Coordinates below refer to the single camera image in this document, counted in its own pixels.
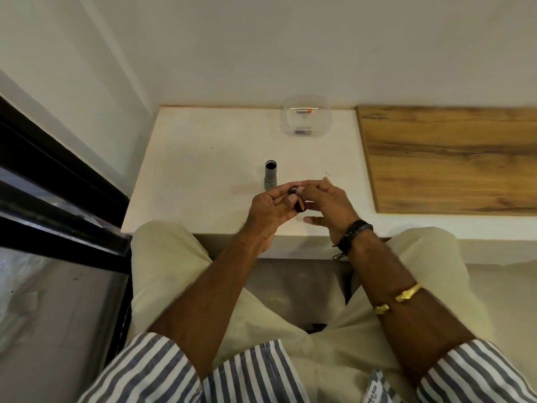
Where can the brown wooden board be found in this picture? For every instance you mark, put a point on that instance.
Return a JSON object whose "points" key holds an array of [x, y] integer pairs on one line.
{"points": [[449, 159]]}

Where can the person's left forearm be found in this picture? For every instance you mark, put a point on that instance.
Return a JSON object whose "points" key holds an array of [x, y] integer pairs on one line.
{"points": [[209, 302]]}

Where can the person's right thumb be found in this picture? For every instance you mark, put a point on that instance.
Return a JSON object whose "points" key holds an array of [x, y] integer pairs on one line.
{"points": [[314, 221]]}

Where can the black window frame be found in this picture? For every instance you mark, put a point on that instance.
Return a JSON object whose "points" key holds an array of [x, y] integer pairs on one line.
{"points": [[54, 193]]}

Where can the blue white striped shirt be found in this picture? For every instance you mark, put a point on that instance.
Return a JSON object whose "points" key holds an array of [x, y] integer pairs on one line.
{"points": [[168, 373]]}

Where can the beige trousers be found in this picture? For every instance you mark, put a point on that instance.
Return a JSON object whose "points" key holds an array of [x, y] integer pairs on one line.
{"points": [[268, 314]]}

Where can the white shirt tag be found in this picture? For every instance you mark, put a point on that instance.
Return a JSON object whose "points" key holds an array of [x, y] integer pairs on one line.
{"points": [[375, 388]]}

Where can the person's right forearm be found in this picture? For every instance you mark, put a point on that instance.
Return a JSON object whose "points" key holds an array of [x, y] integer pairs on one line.
{"points": [[402, 302]]}

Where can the person's left hand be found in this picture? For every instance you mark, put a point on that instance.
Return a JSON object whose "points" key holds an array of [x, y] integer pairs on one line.
{"points": [[262, 211]]}

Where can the clear plastic container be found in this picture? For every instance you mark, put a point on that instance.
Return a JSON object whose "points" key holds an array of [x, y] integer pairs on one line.
{"points": [[306, 115]]}

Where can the small black flashlight cap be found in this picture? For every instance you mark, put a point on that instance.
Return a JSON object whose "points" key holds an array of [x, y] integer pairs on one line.
{"points": [[299, 204]]}

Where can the person's right hand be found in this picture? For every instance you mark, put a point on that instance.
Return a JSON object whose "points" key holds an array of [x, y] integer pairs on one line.
{"points": [[333, 207]]}

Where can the grey flashlight body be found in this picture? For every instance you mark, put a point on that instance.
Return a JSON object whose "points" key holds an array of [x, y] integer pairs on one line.
{"points": [[270, 175]]}

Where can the gold bangle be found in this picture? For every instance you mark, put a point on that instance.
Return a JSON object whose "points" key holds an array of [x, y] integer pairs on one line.
{"points": [[398, 297]]}

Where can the person's left thumb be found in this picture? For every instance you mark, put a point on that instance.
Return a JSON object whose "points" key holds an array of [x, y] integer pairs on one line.
{"points": [[287, 201]]}

